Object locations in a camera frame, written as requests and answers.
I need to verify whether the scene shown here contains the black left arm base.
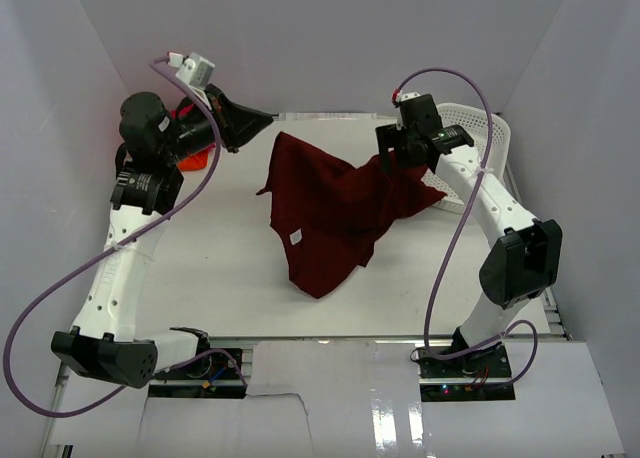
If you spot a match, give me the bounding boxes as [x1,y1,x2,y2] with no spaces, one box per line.
[148,353,246,399]

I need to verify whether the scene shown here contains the folded orange t-shirt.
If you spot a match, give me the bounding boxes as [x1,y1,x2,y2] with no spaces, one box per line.
[178,145,215,172]

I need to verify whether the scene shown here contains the dark red t-shirt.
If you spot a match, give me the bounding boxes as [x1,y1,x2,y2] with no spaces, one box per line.
[261,132,445,299]

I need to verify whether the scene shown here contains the folded bright red t-shirt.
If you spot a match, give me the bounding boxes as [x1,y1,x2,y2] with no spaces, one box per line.
[170,103,194,121]

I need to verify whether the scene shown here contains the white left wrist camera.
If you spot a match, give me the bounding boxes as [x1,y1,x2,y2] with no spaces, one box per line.
[167,51,215,94]

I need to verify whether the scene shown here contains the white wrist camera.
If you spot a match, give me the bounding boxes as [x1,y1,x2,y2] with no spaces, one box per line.
[392,89,421,109]
[167,51,215,94]

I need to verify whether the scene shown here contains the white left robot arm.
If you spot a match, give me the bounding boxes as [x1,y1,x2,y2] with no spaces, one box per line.
[51,84,273,388]

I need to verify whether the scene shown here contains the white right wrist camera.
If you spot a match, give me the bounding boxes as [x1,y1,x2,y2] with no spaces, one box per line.
[392,89,421,109]

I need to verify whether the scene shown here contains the white perforated plastic basket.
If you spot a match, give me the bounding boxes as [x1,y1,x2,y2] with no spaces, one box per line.
[422,103,511,214]

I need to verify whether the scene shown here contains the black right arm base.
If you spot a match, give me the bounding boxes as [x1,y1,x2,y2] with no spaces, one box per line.
[409,343,516,403]

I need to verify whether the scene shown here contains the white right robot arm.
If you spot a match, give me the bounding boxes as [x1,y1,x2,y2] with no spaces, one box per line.
[376,93,563,366]

